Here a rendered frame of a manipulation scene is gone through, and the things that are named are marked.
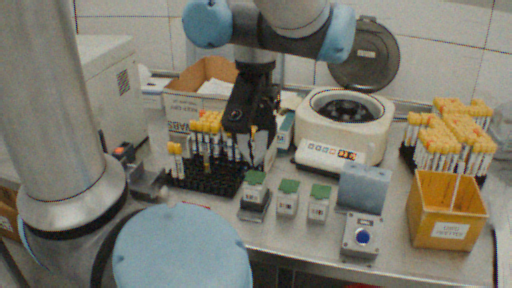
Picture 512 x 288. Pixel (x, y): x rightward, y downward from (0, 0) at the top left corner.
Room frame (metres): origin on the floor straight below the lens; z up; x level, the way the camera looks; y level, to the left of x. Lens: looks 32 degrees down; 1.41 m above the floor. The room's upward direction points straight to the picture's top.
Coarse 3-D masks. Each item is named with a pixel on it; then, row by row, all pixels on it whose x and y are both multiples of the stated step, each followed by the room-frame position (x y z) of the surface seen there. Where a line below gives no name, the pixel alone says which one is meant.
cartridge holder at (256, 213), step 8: (272, 192) 0.64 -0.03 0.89; (240, 200) 0.58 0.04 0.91; (264, 200) 0.59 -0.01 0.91; (240, 208) 0.58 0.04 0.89; (248, 208) 0.58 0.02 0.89; (256, 208) 0.57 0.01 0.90; (264, 208) 0.58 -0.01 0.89; (240, 216) 0.57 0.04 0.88; (248, 216) 0.56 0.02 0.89; (256, 216) 0.56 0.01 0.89
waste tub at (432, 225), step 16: (416, 176) 0.58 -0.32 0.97; (432, 176) 0.59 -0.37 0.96; (448, 176) 0.58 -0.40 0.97; (464, 176) 0.58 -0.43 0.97; (416, 192) 0.55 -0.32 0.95; (432, 192) 0.59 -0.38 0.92; (448, 192) 0.58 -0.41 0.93; (464, 192) 0.57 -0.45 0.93; (416, 208) 0.52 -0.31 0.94; (432, 208) 0.58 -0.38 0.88; (448, 208) 0.58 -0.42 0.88; (464, 208) 0.55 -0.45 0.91; (480, 208) 0.48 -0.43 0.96; (416, 224) 0.49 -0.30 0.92; (432, 224) 0.47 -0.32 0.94; (448, 224) 0.46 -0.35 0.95; (464, 224) 0.46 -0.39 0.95; (480, 224) 0.45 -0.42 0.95; (416, 240) 0.47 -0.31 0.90; (432, 240) 0.47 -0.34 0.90; (448, 240) 0.46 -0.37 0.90; (464, 240) 0.45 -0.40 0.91
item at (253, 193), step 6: (264, 180) 0.60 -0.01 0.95; (246, 186) 0.59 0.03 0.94; (252, 186) 0.59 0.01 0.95; (258, 186) 0.59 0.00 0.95; (264, 186) 0.60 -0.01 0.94; (246, 192) 0.58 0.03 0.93; (252, 192) 0.58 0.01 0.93; (258, 192) 0.58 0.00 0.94; (264, 192) 0.60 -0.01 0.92; (246, 198) 0.58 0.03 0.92; (252, 198) 0.58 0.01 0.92; (258, 198) 0.58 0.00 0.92
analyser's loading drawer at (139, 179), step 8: (120, 160) 0.67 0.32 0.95; (128, 168) 0.69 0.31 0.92; (136, 168) 0.65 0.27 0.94; (136, 176) 0.65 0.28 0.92; (144, 176) 0.66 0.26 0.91; (152, 176) 0.66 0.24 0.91; (160, 176) 0.64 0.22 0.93; (128, 184) 0.63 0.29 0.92; (136, 184) 0.63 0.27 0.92; (144, 184) 0.63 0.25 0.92; (152, 184) 0.61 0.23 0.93; (160, 184) 0.64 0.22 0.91; (144, 192) 0.61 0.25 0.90; (152, 192) 0.61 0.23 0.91
